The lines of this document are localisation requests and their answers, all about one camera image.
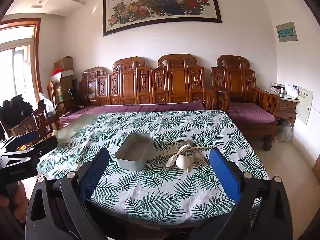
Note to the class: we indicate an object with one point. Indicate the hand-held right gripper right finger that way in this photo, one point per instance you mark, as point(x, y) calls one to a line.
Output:
point(225, 177)

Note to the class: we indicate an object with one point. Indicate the person's left hand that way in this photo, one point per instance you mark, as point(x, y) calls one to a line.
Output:
point(21, 195)

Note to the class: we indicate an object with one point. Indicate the green leaf print tablecloth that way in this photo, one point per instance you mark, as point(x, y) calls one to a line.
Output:
point(155, 187)

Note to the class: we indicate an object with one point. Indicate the brown cardboard box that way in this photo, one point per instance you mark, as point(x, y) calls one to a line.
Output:
point(63, 63)

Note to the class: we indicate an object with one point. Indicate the grey metal box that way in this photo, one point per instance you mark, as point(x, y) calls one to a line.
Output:
point(125, 160)

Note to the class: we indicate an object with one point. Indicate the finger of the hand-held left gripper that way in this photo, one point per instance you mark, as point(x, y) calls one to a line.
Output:
point(26, 137)
point(46, 145)

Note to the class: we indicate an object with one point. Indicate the purple sofa cushion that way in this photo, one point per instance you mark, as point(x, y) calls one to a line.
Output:
point(125, 108)

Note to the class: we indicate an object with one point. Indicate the grey wall panel green label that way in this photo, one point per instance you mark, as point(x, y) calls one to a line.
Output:
point(287, 32)

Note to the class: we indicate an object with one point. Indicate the framed peacock flower painting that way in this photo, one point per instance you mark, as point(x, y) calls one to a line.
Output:
point(162, 5)

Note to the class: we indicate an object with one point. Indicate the pile of black clothes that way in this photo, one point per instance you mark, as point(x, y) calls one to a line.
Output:
point(15, 110)

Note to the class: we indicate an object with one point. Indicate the carved wooden armchair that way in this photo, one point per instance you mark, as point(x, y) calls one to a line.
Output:
point(235, 80)

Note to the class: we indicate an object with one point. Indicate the wooden door frame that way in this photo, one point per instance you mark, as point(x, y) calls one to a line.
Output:
point(37, 55)

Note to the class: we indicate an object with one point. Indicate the carved wooden sofa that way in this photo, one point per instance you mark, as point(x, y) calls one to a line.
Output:
point(130, 80)

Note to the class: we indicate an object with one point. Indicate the grey plastic bag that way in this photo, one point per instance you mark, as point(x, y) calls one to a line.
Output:
point(285, 130)

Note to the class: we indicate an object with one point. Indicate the dark wooden chair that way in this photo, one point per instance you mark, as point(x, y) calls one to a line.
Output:
point(32, 122)

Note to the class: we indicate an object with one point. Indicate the purple armchair cushion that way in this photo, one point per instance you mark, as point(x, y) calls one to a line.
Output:
point(250, 112)

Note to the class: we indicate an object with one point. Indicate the white desk phone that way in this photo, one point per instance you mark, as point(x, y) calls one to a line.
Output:
point(292, 90)

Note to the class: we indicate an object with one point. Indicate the clear plastic bag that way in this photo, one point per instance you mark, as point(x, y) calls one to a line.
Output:
point(46, 105)

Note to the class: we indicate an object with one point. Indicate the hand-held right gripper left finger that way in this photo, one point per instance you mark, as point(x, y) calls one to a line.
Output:
point(95, 175)

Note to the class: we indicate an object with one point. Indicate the light wooden chair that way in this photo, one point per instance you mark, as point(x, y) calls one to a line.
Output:
point(51, 92)

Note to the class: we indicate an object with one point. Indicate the light wooden chopstick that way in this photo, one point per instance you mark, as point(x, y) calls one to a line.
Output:
point(175, 151)

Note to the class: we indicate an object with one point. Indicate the white tissue box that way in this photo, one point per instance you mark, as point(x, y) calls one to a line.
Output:
point(277, 87)

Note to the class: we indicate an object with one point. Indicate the white wall distribution box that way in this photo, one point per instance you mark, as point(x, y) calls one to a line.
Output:
point(304, 105)

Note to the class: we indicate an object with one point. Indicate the large white plastic spoon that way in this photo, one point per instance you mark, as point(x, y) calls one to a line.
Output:
point(182, 163)

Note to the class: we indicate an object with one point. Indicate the wooden side table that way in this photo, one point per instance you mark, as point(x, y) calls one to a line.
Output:
point(285, 107)

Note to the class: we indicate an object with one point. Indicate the brown wooden chopstick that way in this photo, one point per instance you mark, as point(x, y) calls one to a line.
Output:
point(197, 162)
point(201, 158)

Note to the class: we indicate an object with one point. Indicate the white flat box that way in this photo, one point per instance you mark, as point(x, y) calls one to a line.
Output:
point(66, 73)

